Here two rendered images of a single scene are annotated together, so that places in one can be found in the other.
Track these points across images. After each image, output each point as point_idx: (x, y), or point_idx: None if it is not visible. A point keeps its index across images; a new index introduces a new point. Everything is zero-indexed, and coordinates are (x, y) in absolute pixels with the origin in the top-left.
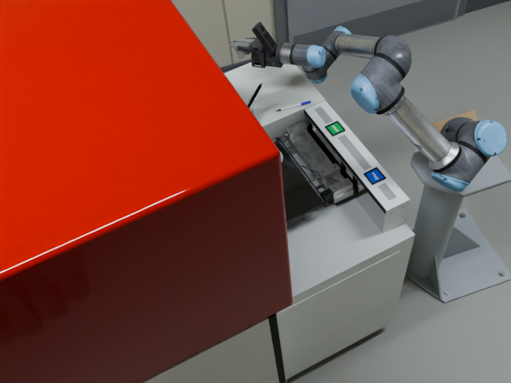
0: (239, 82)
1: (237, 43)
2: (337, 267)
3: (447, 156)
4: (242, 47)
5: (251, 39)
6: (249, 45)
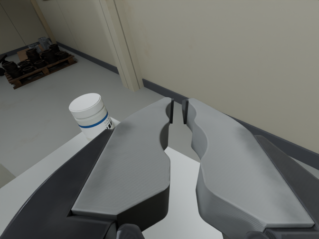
0: (216, 232)
1: (150, 118)
2: None
3: None
4: (70, 168)
5: (280, 181)
6: (201, 210)
